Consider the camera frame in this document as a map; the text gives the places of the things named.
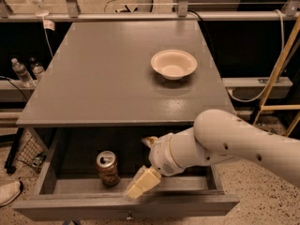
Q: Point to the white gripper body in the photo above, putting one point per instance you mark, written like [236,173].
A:
[160,155]

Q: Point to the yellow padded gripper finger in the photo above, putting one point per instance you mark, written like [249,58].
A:
[149,141]
[144,180]

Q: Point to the orange soda can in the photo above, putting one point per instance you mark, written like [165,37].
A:
[107,168]

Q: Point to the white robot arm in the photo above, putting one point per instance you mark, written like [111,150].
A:
[216,137]

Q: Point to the metal drawer knob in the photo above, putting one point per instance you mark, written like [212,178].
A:
[130,216]

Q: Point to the grey cabinet counter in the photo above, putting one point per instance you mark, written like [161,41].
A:
[101,76]

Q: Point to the open grey top drawer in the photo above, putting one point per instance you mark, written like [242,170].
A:
[69,187]

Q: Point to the white paper bowl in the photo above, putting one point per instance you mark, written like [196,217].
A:
[173,64]

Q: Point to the clear water bottle right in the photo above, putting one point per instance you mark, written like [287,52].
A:
[36,68]

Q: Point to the clear water bottle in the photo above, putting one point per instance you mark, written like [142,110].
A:
[22,73]
[36,68]

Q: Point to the clear water bottle left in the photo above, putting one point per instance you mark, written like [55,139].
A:
[22,73]

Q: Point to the white shoe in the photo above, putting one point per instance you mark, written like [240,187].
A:
[9,192]

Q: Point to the can in wire basket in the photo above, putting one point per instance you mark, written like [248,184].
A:
[38,160]

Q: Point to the black wire basket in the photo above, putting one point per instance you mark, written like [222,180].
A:
[28,152]

